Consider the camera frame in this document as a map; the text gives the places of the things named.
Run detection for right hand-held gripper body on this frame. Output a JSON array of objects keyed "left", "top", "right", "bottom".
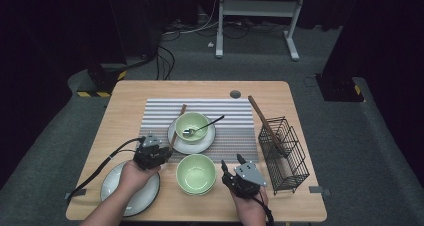
[{"left": 222, "top": 161, "right": 269, "bottom": 200}]

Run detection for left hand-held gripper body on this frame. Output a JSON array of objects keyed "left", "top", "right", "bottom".
[{"left": 132, "top": 133, "right": 167, "bottom": 171}]

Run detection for grey dark-rimmed plate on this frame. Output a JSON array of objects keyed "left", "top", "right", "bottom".
[
  {"left": 166, "top": 115, "right": 217, "bottom": 156},
  {"left": 100, "top": 160, "right": 161, "bottom": 218}
]

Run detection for large pale green bowl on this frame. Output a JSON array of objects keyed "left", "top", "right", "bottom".
[{"left": 176, "top": 153, "right": 217, "bottom": 197}]

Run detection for brown wooden chopstick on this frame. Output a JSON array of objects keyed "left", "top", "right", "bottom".
[
  {"left": 168, "top": 103, "right": 188, "bottom": 151},
  {"left": 247, "top": 94, "right": 287, "bottom": 158}
]

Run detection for metal spoon with dark handle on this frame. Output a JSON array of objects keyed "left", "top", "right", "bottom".
[{"left": 182, "top": 114, "right": 226, "bottom": 136}]

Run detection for black wire cutlery basket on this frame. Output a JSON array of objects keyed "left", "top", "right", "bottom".
[{"left": 257, "top": 115, "right": 311, "bottom": 196}]

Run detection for person's right hand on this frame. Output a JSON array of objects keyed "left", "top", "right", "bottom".
[{"left": 232, "top": 186, "right": 270, "bottom": 221}]

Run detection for person's left hand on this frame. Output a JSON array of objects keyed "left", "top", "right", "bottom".
[{"left": 117, "top": 159, "right": 162, "bottom": 197}]

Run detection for striped woven placemat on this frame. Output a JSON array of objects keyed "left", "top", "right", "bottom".
[{"left": 133, "top": 97, "right": 261, "bottom": 164}]

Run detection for grey tape strip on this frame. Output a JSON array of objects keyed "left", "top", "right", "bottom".
[
  {"left": 307, "top": 185, "right": 332, "bottom": 197},
  {"left": 63, "top": 188, "right": 88, "bottom": 201}
]

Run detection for black yellow-striped stand base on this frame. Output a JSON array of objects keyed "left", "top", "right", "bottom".
[{"left": 76, "top": 61, "right": 130, "bottom": 99}]

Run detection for left hand-held gripper black cable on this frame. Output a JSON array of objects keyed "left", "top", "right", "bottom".
[{"left": 67, "top": 137, "right": 146, "bottom": 201}]

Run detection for black floor cables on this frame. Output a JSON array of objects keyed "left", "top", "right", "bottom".
[{"left": 155, "top": 44, "right": 176, "bottom": 81}]

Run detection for tangled floor cable bundle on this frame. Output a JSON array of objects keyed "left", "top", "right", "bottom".
[{"left": 161, "top": 16, "right": 288, "bottom": 41}]

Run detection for white metal stand frame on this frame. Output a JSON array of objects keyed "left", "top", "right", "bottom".
[{"left": 214, "top": 0, "right": 309, "bottom": 62}]

